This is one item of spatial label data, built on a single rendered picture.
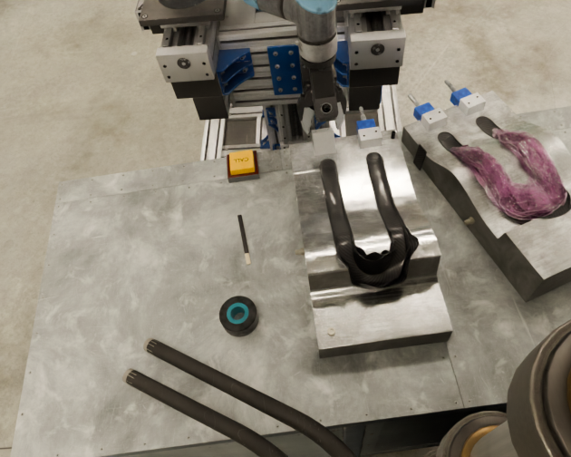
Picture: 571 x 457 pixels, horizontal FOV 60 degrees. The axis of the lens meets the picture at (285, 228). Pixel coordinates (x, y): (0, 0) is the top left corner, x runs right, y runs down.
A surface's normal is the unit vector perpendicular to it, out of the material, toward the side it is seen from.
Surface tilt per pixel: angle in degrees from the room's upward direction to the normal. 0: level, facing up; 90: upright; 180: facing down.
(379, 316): 0
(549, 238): 0
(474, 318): 0
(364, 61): 90
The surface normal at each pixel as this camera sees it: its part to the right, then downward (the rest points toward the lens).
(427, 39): -0.10, -0.52
